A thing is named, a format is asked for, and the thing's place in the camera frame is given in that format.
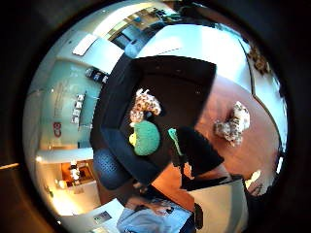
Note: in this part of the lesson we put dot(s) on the spotted leopard soft toy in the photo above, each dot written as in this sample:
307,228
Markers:
235,124

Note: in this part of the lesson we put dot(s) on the green turtle soft toy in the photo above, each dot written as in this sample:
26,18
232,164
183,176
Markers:
147,138

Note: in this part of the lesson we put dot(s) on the spotted giraffe soft toy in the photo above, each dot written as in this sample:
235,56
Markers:
145,104

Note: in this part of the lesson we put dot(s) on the brown spotted soft toy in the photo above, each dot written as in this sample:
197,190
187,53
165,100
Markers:
259,59

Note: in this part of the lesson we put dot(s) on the white ceiling light panel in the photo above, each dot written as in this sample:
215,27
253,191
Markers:
85,44

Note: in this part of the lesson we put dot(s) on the row of white wall papers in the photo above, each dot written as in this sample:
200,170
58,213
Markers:
78,108

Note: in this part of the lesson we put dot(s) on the red wall sign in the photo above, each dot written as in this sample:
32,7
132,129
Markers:
57,129

